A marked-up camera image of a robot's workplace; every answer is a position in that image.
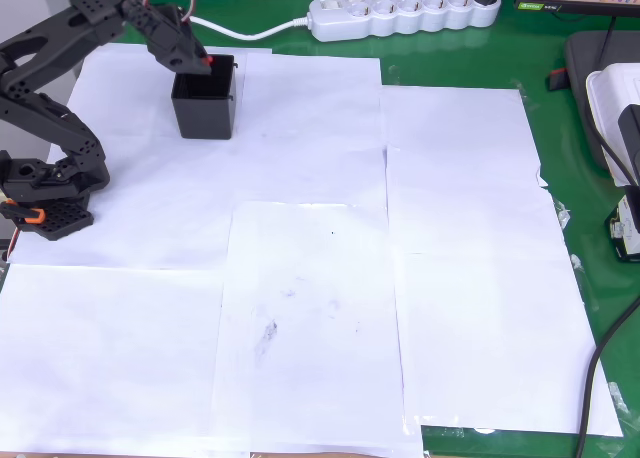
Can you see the orange table clamp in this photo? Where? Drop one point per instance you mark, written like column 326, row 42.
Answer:
column 25, row 214

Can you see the black camera device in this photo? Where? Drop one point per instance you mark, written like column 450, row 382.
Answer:
column 631, row 138

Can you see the white power strip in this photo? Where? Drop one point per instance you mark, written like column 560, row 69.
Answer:
column 400, row 13

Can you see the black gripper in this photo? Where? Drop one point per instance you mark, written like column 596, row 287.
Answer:
column 186, row 58

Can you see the small white green stand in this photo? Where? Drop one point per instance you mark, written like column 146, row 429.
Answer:
column 625, row 228

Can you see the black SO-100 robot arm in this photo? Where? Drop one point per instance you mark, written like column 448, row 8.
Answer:
column 50, row 33

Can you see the red black USB stick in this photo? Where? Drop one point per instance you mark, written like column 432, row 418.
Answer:
column 557, row 79

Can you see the white paper sheet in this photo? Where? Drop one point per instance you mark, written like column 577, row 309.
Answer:
column 100, row 368
column 475, row 218
column 150, row 193
column 310, row 328
column 315, row 128
column 500, row 343
column 460, row 123

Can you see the white device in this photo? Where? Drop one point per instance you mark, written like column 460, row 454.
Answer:
column 605, row 103

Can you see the black square box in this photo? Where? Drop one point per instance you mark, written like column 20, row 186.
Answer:
column 205, row 118

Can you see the grey desk pad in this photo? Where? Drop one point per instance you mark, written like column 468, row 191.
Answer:
column 580, row 103

